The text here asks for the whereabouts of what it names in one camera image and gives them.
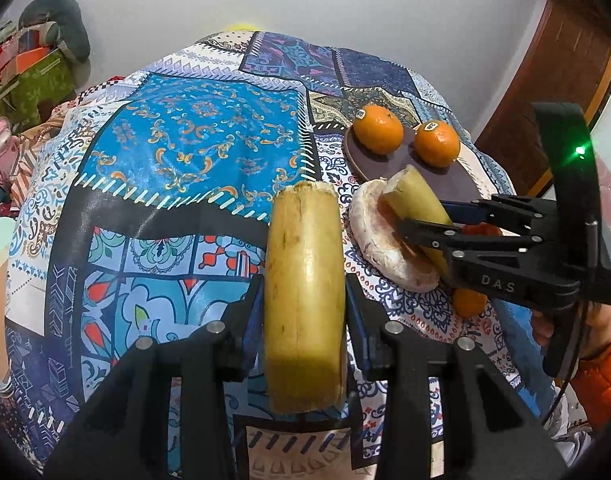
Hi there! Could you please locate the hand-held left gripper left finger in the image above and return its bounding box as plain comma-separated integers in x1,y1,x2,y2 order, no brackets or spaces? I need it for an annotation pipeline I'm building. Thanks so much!
44,275,265,480

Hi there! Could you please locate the orange with sticker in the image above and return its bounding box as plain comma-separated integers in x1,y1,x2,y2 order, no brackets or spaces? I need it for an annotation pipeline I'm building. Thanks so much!
353,104,405,156
414,120,461,167

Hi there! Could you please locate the large yellow banana piece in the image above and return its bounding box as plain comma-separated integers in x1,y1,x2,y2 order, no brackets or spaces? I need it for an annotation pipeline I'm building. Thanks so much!
264,181,348,415

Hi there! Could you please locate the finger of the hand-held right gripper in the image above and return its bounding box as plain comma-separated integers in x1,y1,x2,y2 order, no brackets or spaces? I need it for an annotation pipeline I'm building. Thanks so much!
439,193,559,234
397,217,542,258

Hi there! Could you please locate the brown round plate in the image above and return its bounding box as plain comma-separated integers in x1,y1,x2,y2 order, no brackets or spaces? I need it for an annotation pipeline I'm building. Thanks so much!
344,124,487,202

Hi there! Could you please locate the blue denim cloth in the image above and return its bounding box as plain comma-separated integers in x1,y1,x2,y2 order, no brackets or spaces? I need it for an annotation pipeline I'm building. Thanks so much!
490,291,561,416

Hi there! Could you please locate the small yellow banana piece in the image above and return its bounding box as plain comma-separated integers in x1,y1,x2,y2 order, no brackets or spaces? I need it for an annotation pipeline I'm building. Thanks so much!
380,164,456,274

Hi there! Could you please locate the brown wooden door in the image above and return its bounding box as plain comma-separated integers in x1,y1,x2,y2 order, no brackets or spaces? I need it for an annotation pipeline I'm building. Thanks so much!
473,0,611,199

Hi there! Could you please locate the pile of colourful boxes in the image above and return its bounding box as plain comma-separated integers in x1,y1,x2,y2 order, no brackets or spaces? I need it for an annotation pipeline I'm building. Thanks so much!
0,22,79,132

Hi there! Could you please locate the small orange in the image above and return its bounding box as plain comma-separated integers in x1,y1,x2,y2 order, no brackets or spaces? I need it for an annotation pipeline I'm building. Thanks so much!
451,287,489,319

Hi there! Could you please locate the person's right hand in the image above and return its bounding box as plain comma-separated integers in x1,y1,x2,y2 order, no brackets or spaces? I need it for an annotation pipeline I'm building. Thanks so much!
531,304,611,362

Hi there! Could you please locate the patterned blue tablecloth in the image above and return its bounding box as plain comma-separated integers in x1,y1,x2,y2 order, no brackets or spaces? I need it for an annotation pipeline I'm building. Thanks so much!
4,30,561,480

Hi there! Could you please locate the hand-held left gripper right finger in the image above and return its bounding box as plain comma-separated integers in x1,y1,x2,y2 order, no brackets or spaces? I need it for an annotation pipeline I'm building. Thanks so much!
345,274,569,480

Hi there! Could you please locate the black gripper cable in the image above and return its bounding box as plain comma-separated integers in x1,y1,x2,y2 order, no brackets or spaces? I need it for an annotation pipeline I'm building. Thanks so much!
537,305,592,427

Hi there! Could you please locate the person's right forearm orange sleeve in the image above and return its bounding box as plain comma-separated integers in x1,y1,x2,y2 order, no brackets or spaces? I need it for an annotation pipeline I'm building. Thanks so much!
569,305,611,432

